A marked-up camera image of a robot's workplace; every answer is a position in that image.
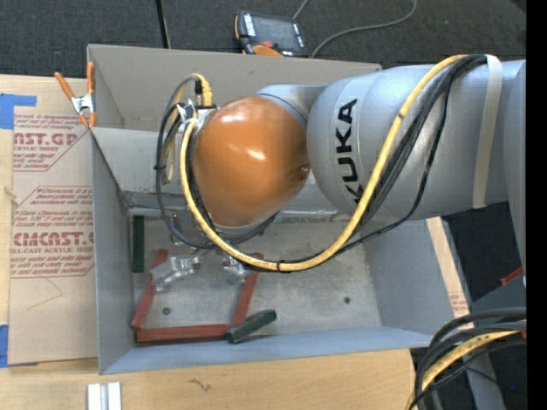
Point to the dark green flat block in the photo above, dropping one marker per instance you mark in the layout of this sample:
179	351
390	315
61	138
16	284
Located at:
137	246
252	325

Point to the grey metal bin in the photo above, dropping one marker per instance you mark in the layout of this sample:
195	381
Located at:
299	288

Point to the red-brown flat block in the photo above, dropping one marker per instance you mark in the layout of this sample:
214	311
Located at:
184	333
244	297
147	297

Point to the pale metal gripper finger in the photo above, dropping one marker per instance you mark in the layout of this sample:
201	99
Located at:
188	265
234	267

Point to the brown cardboard board, red print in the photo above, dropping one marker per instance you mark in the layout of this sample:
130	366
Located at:
47	297

